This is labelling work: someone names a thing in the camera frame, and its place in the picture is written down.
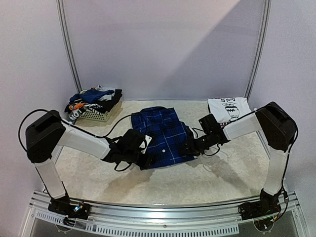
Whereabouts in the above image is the blue plaid flannel shirt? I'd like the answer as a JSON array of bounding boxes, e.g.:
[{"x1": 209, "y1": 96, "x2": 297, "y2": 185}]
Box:
[{"x1": 131, "y1": 106, "x2": 195, "y2": 169}]

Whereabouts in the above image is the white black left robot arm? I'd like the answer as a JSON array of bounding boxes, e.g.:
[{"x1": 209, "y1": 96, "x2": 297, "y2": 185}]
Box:
[{"x1": 25, "y1": 110, "x2": 153, "y2": 214}]

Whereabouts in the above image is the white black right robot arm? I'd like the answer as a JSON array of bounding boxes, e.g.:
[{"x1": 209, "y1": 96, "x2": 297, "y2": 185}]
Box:
[{"x1": 179, "y1": 102, "x2": 298, "y2": 196}]

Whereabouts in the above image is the cream perforated laundry basket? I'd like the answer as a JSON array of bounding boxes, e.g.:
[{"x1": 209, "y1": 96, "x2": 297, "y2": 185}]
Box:
[{"x1": 68, "y1": 102, "x2": 122, "y2": 122}]

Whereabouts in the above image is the folded white cartoon t-shirt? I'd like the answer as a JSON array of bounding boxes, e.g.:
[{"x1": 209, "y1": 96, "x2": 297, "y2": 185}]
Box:
[{"x1": 207, "y1": 97, "x2": 251, "y2": 123}]

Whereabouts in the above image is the black garment in basket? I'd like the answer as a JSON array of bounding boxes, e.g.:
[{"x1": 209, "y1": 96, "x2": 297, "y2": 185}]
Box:
[{"x1": 97, "y1": 89, "x2": 122, "y2": 114}]

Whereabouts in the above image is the grey garment in basket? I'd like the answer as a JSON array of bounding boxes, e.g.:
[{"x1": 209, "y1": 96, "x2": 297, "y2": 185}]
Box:
[{"x1": 92, "y1": 85, "x2": 116, "y2": 101}]

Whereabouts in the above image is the solid blue garment in basket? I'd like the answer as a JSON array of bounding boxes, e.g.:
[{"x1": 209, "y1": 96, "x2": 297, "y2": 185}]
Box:
[{"x1": 69, "y1": 89, "x2": 115, "y2": 103}]

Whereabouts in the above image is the black white orange printed shirt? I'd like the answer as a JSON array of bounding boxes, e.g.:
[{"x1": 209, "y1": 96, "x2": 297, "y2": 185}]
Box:
[{"x1": 64, "y1": 102, "x2": 102, "y2": 121}]

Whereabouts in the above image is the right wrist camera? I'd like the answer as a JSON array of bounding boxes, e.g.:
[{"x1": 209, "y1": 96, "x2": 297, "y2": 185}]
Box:
[{"x1": 186, "y1": 114, "x2": 222, "y2": 140}]

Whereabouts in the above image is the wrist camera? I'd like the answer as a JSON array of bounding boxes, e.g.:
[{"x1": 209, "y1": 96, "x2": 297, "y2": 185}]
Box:
[
  {"x1": 186, "y1": 114, "x2": 222, "y2": 140},
  {"x1": 118, "y1": 129, "x2": 153, "y2": 154}
]

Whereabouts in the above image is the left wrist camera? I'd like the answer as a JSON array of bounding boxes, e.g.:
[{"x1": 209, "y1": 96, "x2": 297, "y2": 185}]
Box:
[{"x1": 118, "y1": 129, "x2": 153, "y2": 154}]

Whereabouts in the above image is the aluminium front rail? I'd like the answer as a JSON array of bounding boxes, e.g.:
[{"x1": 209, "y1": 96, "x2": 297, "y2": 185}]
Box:
[{"x1": 20, "y1": 191, "x2": 310, "y2": 237}]

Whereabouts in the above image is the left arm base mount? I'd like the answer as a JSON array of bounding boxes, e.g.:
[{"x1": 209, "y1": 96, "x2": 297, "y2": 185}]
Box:
[{"x1": 48, "y1": 193, "x2": 91, "y2": 220}]

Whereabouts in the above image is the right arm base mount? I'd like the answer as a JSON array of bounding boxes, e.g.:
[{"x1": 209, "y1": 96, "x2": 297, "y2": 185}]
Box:
[{"x1": 237, "y1": 188, "x2": 289, "y2": 222}]

